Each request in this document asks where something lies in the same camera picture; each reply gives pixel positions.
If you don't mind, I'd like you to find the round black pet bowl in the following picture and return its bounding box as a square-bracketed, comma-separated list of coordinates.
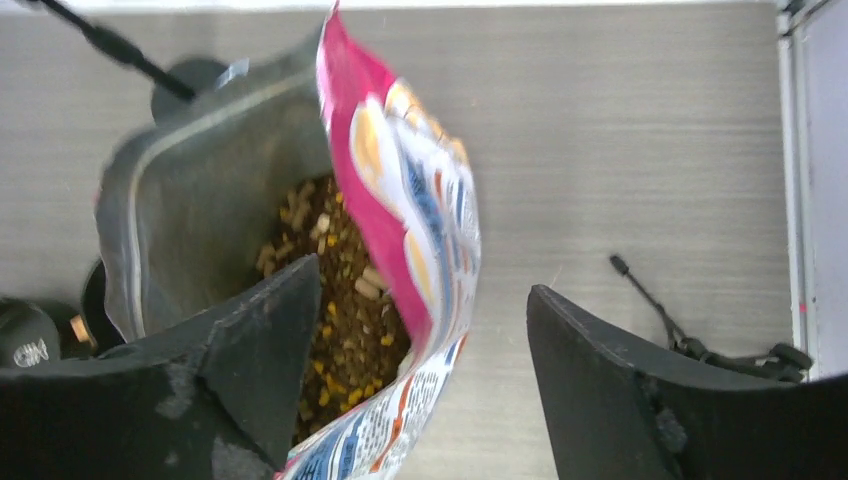
[80, 259, 125, 355]

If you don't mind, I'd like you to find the colourful pet food bag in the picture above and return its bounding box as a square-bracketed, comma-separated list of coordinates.
[96, 10, 481, 479]

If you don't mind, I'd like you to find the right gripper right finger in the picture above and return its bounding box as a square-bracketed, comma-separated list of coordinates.
[526, 285, 847, 480]

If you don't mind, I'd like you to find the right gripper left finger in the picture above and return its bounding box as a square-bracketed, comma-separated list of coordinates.
[1, 255, 321, 479]

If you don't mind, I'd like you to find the green microphone with shock mount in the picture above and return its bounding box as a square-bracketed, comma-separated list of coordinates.
[608, 254, 815, 386]

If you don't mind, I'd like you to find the blue microphone on stand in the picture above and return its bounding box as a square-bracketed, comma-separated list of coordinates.
[27, 0, 229, 124]

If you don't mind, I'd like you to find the cat-ear black pet bowl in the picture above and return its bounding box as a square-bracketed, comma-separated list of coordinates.
[1, 297, 76, 368]

